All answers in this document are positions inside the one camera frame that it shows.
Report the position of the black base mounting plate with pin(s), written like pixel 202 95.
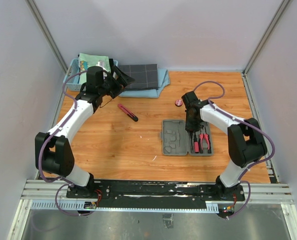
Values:
pixel 155 195

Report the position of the blue plastic basket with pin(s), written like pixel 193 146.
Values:
pixel 75 83

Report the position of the mint patterned cloth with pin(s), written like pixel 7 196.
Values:
pixel 86 61

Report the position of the black cloth in basket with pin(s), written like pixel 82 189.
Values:
pixel 111 63

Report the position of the pink utility knife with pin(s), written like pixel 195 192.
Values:
pixel 128 112

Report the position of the pink black pliers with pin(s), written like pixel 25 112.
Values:
pixel 204 138

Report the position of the light blue folded cloth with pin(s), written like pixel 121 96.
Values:
pixel 163 81

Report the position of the aluminium frame rail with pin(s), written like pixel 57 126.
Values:
pixel 260 193

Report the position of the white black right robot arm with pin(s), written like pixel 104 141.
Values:
pixel 246 144

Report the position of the blue slotted cable duct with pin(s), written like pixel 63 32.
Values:
pixel 80 205

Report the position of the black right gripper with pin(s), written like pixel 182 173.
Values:
pixel 189 126

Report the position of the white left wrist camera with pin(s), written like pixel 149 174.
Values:
pixel 104 65

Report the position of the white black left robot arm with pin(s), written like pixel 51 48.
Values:
pixel 53 152

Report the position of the pink screwdriver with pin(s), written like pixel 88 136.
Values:
pixel 191 139
pixel 196 143

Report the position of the grey plastic tool case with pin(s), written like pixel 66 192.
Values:
pixel 176 140

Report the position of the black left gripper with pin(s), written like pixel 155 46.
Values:
pixel 123 79

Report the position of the dark grey checked cloth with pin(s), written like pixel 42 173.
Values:
pixel 145 76

